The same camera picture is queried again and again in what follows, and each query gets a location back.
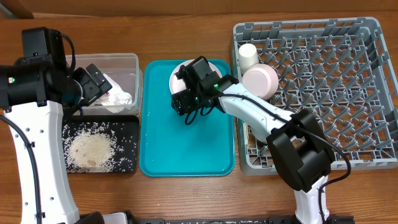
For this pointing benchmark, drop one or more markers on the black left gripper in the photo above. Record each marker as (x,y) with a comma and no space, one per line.
(95,84)

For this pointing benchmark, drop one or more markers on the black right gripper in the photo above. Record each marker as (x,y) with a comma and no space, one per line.
(181,101)

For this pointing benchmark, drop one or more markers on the white napkin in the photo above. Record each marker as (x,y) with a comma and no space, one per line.
(118,101)

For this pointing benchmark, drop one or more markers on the white paper cup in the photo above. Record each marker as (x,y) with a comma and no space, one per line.
(247,57)

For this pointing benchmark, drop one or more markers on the pink small bowl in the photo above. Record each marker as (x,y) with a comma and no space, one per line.
(261,80)

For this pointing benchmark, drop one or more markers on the pile of rice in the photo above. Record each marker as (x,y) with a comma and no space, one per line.
(93,149)

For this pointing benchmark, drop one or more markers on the grey bowl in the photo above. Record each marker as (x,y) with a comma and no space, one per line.
(260,134)

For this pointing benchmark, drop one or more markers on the pink plate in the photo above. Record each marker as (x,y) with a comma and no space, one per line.
(177,85)

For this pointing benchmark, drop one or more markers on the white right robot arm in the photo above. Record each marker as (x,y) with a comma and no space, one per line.
(300,152)

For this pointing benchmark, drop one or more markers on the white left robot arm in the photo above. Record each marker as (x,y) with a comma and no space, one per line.
(39,93)

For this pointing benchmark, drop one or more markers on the clear plastic bin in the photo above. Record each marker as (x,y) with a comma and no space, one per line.
(123,68)

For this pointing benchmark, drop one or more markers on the black rectangular tray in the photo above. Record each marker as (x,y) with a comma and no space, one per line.
(130,124)

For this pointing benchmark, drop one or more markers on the teal plastic tray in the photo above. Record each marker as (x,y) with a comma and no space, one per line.
(170,148)

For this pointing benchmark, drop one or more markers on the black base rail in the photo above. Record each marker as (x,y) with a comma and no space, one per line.
(128,217)

